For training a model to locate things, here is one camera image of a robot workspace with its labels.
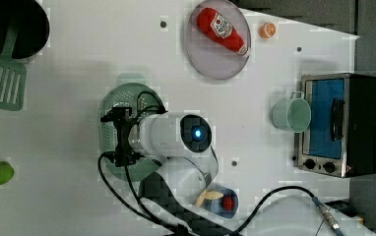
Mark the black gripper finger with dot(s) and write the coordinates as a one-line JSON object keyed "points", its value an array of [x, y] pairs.
{"points": [[110, 155], [108, 117]]}

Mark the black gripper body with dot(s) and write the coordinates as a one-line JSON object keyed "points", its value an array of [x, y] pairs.
{"points": [[123, 123]]}

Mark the mint green plastic strainer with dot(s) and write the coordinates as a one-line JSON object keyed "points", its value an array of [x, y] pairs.
{"points": [[126, 95]]}

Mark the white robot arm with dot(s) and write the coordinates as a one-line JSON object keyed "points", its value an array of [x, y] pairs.
{"points": [[176, 195]]}

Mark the yellow plush banana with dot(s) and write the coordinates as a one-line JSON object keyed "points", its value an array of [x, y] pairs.
{"points": [[208, 195]]}

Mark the blue bowl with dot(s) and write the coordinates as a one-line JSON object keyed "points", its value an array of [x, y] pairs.
{"points": [[215, 206]]}

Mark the green slotted spatula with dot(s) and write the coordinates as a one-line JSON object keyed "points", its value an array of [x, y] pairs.
{"points": [[12, 73]]}

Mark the red toy in bowl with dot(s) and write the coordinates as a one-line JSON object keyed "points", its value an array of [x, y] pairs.
{"points": [[228, 203]]}

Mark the purple round plate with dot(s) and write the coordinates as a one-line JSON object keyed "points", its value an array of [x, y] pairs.
{"points": [[210, 59]]}

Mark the red plush ketchup bottle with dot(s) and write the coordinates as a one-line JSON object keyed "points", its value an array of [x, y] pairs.
{"points": [[220, 30]]}

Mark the black cylindrical pot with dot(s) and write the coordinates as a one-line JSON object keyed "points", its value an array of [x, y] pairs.
{"points": [[30, 21]]}

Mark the mint green plastic cup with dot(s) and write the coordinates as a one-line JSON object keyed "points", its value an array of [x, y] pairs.
{"points": [[292, 114]]}

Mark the orange slice toy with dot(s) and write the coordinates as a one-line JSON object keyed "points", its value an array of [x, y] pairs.
{"points": [[267, 30]]}

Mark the silver black toaster oven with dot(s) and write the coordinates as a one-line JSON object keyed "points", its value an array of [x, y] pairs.
{"points": [[341, 138]]}

